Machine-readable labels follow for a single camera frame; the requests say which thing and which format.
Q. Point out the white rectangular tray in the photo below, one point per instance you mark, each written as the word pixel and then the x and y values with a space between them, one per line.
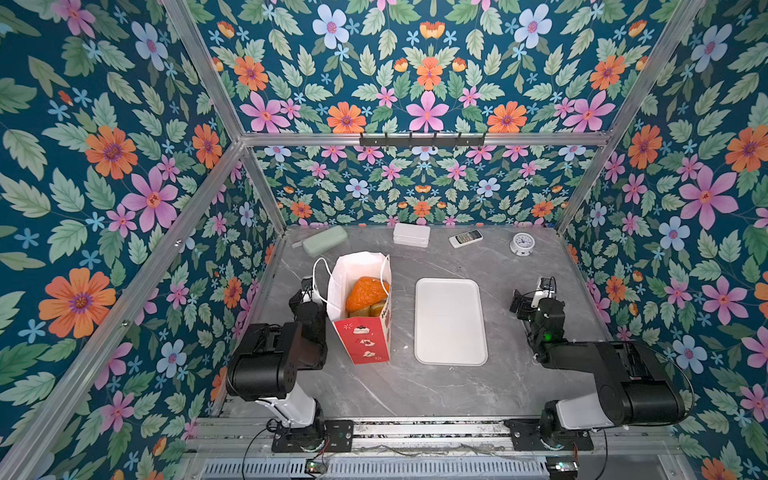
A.
pixel 449 327

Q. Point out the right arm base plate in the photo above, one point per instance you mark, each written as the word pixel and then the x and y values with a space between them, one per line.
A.
pixel 531 435

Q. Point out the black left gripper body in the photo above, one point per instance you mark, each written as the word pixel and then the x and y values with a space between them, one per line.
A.
pixel 306 298

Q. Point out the white round clock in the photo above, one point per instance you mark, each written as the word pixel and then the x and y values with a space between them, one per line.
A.
pixel 522 244

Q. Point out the white slotted cable duct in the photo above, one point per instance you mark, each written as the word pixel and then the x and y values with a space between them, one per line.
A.
pixel 375 468

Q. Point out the orange fake croissant bread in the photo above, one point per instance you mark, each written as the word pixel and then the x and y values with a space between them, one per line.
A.
pixel 366 292

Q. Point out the red white paper bag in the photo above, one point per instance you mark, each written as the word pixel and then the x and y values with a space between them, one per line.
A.
pixel 366 340

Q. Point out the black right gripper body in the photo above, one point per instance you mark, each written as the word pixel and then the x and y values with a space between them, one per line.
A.
pixel 525 305

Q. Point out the black hook rail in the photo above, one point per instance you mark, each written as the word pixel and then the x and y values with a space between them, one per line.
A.
pixel 409 140

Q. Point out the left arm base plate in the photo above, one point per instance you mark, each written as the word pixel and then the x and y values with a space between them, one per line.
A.
pixel 334 436

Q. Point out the white plastic box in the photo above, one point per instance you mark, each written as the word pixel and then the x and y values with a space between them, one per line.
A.
pixel 411 235

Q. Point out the white remote control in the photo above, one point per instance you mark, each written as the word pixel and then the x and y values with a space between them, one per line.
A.
pixel 466 238

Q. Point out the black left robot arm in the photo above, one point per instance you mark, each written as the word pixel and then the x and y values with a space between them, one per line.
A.
pixel 264 368

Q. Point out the yellow green fake bread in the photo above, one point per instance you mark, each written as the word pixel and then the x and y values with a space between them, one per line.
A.
pixel 368 312

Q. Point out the mint green case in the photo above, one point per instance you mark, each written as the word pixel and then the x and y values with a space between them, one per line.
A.
pixel 323 241

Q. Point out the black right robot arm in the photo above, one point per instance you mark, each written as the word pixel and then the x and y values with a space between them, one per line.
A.
pixel 631 388

